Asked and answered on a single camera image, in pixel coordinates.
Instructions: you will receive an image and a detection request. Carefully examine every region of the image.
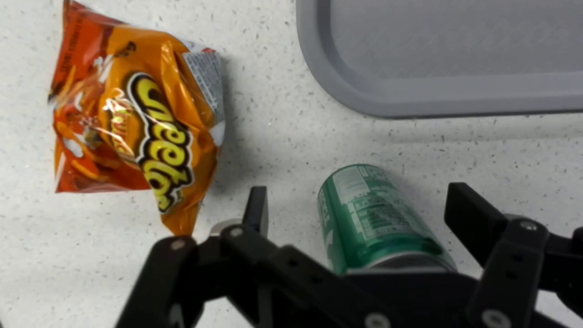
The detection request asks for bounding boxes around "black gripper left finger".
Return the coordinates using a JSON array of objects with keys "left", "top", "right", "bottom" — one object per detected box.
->
[{"left": 242, "top": 186, "right": 267, "bottom": 235}]

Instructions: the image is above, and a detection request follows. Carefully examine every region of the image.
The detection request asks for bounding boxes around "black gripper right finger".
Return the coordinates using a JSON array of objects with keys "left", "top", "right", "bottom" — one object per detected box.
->
[{"left": 444, "top": 182, "right": 506, "bottom": 266}]

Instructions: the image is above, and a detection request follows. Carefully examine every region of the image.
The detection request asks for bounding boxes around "orange cheetos bag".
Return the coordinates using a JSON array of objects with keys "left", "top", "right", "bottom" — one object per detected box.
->
[{"left": 47, "top": 0, "right": 225, "bottom": 235}]

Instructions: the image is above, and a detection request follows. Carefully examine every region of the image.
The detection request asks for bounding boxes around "grey plastic tray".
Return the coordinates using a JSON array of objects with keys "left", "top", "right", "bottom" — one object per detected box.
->
[{"left": 294, "top": 0, "right": 583, "bottom": 118}]

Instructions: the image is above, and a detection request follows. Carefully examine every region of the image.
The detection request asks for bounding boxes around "green soda can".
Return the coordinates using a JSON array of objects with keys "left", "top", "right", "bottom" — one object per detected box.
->
[{"left": 316, "top": 164, "right": 455, "bottom": 275}]

